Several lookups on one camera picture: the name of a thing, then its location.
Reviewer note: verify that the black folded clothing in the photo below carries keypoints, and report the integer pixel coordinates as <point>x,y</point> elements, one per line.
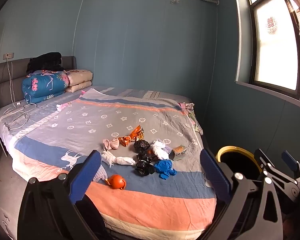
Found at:
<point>46,61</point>

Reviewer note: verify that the small pink white cloth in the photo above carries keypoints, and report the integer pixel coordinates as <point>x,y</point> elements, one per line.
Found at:
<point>61,107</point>

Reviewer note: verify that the dark framed window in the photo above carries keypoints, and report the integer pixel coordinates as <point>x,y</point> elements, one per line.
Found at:
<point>275,45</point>

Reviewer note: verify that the white foam fruit net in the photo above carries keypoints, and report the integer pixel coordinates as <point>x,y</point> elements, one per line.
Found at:
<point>100,174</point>

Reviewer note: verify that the blue floral folded quilt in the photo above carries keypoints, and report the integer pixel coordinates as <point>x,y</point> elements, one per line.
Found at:
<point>43,85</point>

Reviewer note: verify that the red window decoration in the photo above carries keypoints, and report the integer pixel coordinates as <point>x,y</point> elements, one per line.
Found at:
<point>271,26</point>

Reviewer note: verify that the pink tissue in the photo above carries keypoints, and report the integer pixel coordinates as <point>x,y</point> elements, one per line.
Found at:
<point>111,143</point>

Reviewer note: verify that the white paper towel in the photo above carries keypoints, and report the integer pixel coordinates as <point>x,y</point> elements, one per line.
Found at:
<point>117,158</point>

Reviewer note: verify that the black plastic bag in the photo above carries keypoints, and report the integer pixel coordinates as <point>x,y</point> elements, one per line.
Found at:
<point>141,145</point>
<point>145,157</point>
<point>143,168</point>

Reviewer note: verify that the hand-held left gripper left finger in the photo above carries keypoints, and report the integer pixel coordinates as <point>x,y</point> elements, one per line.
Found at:
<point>86,177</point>

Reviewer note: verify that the floral cloth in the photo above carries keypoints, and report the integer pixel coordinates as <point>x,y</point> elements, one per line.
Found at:
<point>191,115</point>

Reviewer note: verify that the beige wall socket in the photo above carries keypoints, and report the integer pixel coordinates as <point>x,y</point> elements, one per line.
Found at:
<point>8,55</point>

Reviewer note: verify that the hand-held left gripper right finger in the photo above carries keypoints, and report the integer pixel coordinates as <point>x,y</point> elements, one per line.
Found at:
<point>215,175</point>

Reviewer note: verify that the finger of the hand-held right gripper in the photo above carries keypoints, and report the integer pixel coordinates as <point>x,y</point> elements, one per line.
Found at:
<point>263,160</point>
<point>288,158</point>

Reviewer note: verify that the pale striped bed sheet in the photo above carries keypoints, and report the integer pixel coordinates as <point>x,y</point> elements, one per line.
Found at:
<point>145,93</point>

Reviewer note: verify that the beige pillows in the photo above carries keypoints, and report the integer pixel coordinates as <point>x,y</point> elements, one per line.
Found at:
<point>80,78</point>

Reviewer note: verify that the small grey snack packet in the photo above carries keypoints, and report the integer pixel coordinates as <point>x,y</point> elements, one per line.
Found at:
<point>178,152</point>

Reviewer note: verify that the blue rubber glove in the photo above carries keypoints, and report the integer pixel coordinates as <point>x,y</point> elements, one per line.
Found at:
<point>165,168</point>

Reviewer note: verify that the printed striped blanket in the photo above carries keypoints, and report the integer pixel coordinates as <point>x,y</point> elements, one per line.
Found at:
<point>90,120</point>

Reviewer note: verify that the small orange peel piece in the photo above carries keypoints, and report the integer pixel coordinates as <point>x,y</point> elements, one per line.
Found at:
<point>150,152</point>

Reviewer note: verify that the orange foil snack wrapper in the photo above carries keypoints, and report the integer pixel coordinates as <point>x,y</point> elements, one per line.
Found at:
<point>131,137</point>

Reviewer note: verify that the black bin with yellow rim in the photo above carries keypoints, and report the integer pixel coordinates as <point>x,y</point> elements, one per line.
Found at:
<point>236,148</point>

